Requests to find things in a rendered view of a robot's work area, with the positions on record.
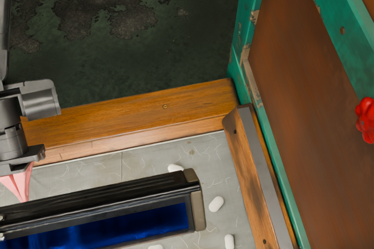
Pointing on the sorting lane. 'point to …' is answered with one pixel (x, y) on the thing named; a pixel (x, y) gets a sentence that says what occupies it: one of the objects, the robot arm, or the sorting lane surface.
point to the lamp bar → (108, 214)
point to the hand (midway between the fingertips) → (24, 199)
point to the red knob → (365, 119)
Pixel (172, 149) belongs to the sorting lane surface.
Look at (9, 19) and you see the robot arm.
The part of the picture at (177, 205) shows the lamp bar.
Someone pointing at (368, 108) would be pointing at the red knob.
